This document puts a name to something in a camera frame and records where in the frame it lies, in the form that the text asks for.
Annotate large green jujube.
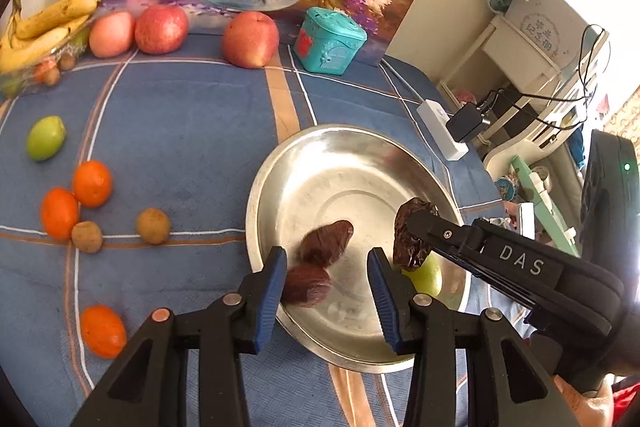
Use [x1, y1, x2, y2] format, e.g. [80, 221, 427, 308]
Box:
[401, 253, 442, 297]

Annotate large wrinkled dried date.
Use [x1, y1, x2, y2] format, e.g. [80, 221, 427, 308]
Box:
[393, 197, 439, 272]

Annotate orange tangerine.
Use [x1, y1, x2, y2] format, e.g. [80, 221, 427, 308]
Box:
[80, 305, 127, 360]
[72, 159, 113, 208]
[40, 187, 79, 242]

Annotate brown longan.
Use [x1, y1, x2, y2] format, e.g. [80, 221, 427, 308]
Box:
[72, 221, 103, 254]
[136, 207, 170, 245]

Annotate small green jujube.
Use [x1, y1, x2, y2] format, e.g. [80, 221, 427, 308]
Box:
[26, 115, 66, 161]

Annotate person's right hand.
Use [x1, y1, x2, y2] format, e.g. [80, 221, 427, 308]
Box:
[553, 375, 614, 427]

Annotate green board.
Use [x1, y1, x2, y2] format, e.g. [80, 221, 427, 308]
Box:
[511, 156, 580, 257]

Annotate black power adapter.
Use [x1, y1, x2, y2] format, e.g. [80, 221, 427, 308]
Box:
[446, 103, 490, 143]

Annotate round stainless steel plate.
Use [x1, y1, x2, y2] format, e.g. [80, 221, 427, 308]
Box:
[245, 124, 463, 374]

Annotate white power strip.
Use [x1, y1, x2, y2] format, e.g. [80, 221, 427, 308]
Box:
[416, 100, 469, 161]

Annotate white wooden shelf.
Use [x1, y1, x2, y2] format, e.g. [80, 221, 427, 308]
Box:
[437, 0, 610, 179]

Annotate blue plaid tablecloth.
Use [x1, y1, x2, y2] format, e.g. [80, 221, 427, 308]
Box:
[1, 35, 503, 426]

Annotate teal tin box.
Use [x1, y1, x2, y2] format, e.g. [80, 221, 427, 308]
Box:
[294, 6, 368, 75]

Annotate red apple right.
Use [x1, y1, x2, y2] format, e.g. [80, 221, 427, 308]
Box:
[221, 12, 280, 69]

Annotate red apple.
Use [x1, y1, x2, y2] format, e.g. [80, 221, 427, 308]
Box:
[221, 12, 280, 69]
[134, 5, 190, 55]

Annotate clear plastic fruit tray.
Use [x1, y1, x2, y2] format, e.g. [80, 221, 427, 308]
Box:
[1, 16, 91, 98]

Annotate pale pink apple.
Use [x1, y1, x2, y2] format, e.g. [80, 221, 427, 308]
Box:
[89, 11, 136, 58]

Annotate red apple middle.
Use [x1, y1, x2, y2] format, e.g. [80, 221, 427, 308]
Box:
[134, 5, 190, 55]

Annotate bunch of yellow bananas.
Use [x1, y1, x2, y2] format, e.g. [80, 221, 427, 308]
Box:
[1, 0, 102, 74]

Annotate black adapter cable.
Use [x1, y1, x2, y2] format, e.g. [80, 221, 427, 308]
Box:
[476, 24, 609, 134]

